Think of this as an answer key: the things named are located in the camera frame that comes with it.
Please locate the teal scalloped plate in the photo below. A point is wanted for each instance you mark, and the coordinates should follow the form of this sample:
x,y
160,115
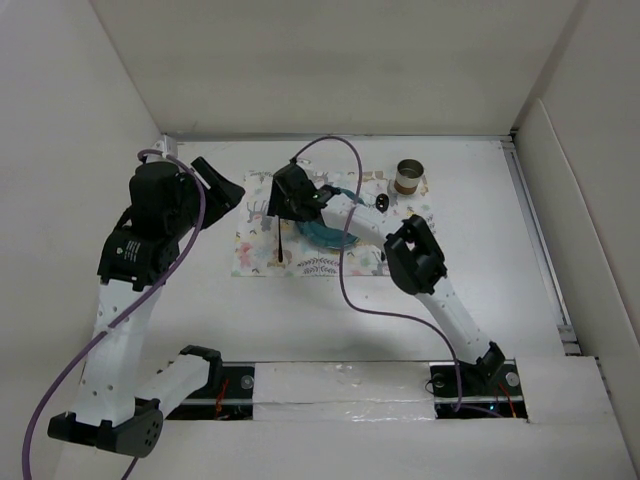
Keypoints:
x,y
324,237

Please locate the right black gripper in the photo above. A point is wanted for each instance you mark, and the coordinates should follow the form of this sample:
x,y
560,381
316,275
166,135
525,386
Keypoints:
x,y
281,209

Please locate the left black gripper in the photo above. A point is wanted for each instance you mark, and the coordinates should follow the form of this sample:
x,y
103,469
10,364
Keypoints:
x,y
221,196

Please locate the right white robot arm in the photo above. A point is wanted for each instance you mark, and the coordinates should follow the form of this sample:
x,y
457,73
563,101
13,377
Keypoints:
x,y
415,261

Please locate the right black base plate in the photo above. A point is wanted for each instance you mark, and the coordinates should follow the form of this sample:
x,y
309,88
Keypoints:
x,y
502,398

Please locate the brown paper cup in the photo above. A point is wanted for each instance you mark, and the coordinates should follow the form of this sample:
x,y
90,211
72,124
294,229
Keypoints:
x,y
408,176

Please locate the black fork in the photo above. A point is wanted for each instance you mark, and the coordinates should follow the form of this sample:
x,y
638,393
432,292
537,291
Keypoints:
x,y
280,250

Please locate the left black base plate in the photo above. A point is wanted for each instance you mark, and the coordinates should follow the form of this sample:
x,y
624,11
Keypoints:
x,y
232,401

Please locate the black spoon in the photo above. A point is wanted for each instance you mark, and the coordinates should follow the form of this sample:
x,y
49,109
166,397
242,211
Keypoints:
x,y
382,204

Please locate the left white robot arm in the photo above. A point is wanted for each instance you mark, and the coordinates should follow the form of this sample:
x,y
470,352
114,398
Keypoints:
x,y
170,204

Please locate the floral cloth placemat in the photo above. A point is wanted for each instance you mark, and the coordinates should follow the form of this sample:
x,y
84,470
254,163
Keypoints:
x,y
256,236

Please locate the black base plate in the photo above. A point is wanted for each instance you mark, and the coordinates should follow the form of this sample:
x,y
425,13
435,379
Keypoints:
x,y
232,401
502,398

